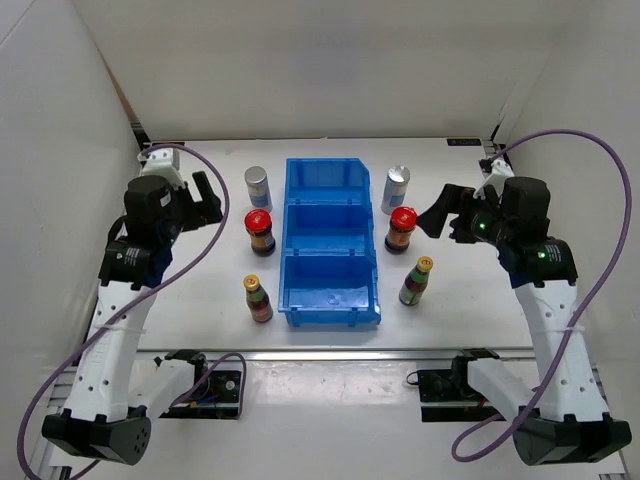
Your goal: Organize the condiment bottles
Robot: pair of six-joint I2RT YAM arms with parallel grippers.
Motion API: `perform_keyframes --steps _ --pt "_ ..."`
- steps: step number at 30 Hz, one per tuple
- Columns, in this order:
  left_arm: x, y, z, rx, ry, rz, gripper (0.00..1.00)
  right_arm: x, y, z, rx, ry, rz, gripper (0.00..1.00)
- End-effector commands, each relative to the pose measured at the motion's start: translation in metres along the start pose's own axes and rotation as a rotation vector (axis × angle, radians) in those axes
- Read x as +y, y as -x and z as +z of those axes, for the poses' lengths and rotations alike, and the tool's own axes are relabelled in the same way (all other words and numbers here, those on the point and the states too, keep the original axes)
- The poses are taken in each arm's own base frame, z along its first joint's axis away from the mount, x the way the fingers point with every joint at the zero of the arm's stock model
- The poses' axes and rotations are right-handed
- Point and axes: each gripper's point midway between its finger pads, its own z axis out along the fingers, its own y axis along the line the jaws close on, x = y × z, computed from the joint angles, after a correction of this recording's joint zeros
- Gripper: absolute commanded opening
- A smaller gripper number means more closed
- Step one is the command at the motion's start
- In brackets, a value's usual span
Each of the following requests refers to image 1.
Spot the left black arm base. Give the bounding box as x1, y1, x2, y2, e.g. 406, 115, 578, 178
154, 349, 248, 420

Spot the blue three-compartment plastic bin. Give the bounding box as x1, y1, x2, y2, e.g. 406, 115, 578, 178
278, 158, 381, 327

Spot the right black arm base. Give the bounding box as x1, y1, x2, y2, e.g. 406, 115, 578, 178
405, 348, 500, 423

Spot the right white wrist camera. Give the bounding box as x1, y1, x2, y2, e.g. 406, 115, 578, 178
473, 156, 514, 199

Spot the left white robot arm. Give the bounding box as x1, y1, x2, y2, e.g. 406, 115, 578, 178
41, 172, 223, 465

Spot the yellow-capped sauce bottle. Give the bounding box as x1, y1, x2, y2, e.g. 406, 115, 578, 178
399, 256, 433, 306
243, 274, 273, 323

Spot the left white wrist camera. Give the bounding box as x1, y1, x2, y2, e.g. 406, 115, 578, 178
137, 145, 185, 188

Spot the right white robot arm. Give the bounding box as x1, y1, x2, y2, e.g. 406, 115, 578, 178
417, 177, 632, 466

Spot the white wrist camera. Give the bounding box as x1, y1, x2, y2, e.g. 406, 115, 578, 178
473, 156, 514, 199
137, 145, 185, 188

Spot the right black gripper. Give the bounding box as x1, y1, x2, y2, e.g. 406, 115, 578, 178
415, 184, 513, 248

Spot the red-lidded sauce jar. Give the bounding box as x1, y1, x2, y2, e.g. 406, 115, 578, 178
244, 208, 276, 256
385, 206, 418, 254

